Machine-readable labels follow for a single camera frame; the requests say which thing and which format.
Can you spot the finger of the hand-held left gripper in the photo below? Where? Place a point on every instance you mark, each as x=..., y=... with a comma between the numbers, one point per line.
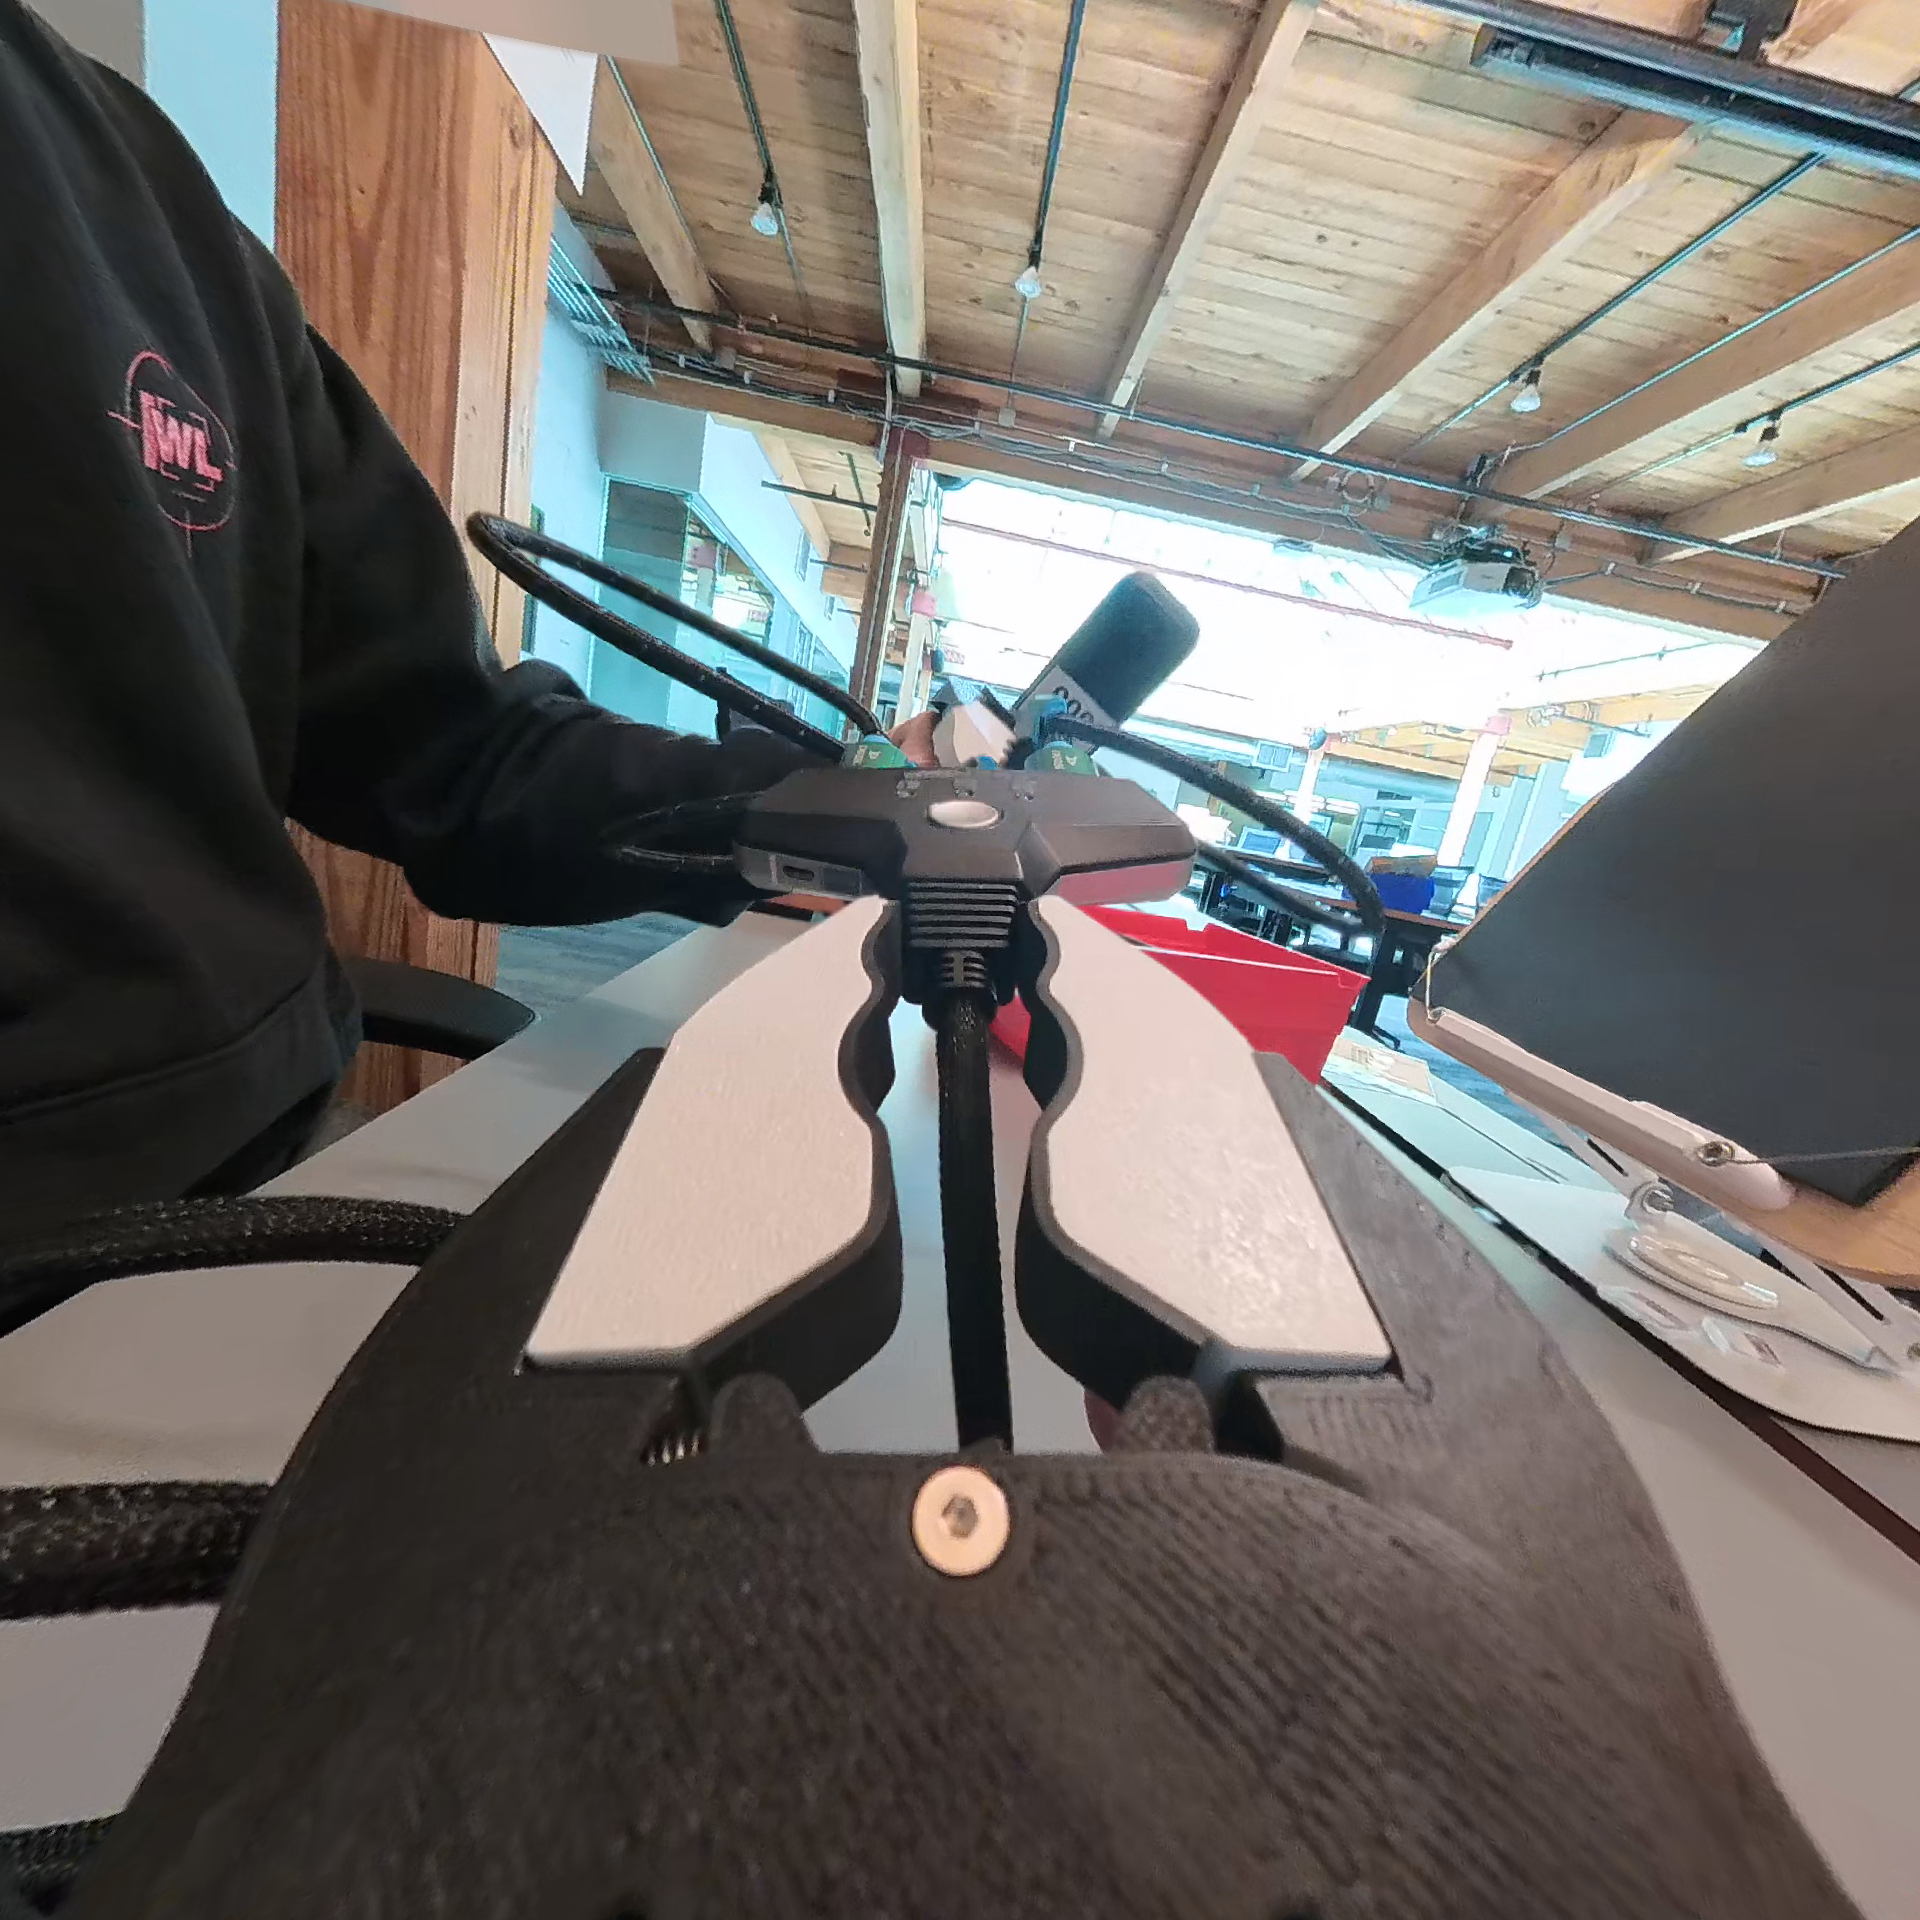
x=974, y=730

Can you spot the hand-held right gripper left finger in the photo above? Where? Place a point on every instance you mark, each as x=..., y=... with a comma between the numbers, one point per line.
x=720, y=1170

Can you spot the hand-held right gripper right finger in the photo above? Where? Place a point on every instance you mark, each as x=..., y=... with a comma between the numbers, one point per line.
x=1200, y=1184

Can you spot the person's left forearm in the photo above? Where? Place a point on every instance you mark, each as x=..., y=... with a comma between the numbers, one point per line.
x=600, y=797

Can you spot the white desk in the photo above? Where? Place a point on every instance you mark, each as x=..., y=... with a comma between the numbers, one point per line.
x=135, y=1382

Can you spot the person's left hand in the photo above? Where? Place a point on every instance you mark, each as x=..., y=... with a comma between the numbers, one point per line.
x=914, y=743

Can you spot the red plastic bin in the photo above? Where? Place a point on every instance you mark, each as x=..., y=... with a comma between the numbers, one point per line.
x=1245, y=990

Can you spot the black office chair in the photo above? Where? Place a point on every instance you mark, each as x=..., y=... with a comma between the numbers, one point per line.
x=434, y=1004

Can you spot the ceiling projector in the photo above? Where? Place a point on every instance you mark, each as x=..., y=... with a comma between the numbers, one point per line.
x=1477, y=581

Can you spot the white folding stand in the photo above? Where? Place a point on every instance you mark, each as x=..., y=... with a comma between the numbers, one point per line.
x=1725, y=1276

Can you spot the black tilted panel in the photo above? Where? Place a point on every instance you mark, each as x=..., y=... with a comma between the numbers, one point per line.
x=1725, y=902

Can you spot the white paper sheet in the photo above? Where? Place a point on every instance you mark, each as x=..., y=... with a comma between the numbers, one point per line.
x=1800, y=1394

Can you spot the wooden pillar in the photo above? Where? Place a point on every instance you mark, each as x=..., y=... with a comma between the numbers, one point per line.
x=390, y=300

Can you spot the person's black hoodie torso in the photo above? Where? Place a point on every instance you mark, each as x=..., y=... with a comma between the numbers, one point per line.
x=149, y=674

